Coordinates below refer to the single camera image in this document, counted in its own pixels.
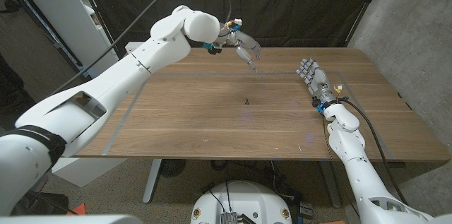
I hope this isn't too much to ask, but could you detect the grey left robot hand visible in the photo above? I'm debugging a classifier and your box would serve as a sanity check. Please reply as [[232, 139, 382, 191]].
[[213, 21, 263, 75]]

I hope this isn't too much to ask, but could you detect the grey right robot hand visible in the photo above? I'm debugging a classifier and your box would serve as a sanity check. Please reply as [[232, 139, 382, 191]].
[[295, 57, 338, 107]]

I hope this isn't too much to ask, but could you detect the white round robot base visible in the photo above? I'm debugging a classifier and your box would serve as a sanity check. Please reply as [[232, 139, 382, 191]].
[[190, 180, 293, 224]]

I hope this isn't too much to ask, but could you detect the black backdrop cloth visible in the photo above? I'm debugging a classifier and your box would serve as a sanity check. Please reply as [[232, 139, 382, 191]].
[[76, 0, 388, 59]]

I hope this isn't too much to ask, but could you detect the black backdrop stand pole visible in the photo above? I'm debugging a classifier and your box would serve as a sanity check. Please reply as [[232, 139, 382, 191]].
[[72, 0, 123, 59], [344, 0, 386, 47]]

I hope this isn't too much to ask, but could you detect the grey table leg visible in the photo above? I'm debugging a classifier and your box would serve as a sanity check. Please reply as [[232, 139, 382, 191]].
[[142, 159, 163, 204], [319, 161, 343, 209]]

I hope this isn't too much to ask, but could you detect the grey power adapter box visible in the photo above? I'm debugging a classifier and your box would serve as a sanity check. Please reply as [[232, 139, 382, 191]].
[[299, 201, 315, 218]]

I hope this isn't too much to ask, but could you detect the black round fan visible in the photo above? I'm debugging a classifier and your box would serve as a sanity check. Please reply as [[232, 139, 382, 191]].
[[159, 159, 187, 178]]

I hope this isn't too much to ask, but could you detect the tall white cabinet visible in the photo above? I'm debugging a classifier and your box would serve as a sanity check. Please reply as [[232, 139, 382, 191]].
[[10, 0, 119, 80]]

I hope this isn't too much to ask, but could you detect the person in black clothes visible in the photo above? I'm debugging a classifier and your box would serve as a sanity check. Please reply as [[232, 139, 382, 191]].
[[0, 52, 36, 133]]

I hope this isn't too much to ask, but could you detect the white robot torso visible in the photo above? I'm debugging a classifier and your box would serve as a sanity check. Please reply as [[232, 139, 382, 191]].
[[0, 213, 452, 224]]

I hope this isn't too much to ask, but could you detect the black floor bag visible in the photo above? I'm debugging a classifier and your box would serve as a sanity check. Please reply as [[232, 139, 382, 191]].
[[12, 191, 70, 216]]

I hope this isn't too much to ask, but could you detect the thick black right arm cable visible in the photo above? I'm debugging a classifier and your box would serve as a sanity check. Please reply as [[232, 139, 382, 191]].
[[338, 98, 409, 206]]

